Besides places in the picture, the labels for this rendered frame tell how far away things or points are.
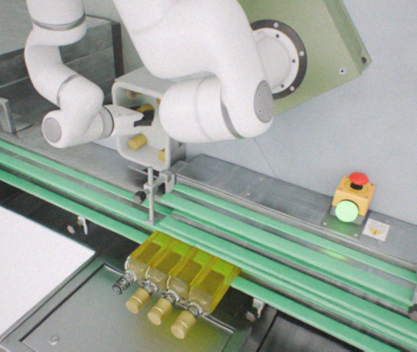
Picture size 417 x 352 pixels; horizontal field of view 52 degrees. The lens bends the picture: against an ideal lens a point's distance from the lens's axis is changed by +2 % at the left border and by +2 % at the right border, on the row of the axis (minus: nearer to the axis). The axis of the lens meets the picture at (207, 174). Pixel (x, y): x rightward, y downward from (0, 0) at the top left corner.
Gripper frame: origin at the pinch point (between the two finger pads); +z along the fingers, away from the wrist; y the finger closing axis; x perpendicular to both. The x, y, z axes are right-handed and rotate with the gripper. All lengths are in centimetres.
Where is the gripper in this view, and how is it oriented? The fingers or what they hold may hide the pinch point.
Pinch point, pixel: (141, 114)
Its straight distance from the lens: 110.2
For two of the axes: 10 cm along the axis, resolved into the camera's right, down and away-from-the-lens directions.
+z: 4.7, -2.3, 8.5
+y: 8.7, 3.0, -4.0
